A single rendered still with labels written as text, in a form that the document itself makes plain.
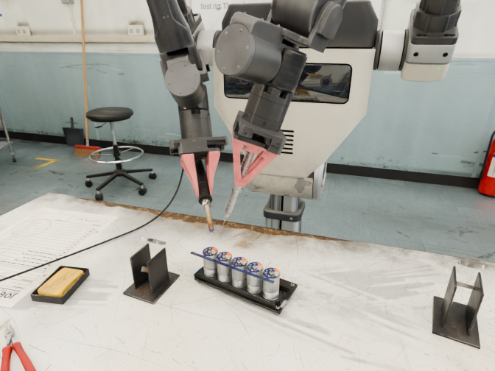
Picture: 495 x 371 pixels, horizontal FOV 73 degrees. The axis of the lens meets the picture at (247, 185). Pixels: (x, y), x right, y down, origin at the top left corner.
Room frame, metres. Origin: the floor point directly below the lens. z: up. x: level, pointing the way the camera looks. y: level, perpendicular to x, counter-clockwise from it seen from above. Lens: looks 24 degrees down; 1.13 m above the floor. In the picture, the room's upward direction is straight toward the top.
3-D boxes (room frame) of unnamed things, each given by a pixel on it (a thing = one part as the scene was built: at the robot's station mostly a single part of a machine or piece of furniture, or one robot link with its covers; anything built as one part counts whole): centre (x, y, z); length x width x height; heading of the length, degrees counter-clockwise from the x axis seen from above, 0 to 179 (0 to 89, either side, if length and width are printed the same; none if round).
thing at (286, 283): (0.45, 0.00, 0.76); 0.16 x 0.07 x 0.01; 60
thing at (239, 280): (0.44, 0.01, 0.79); 0.02 x 0.02 x 0.05
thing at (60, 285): (0.45, 0.31, 0.76); 0.07 x 0.05 x 0.02; 171
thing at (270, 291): (0.41, -0.04, 0.79); 0.02 x 0.02 x 0.05
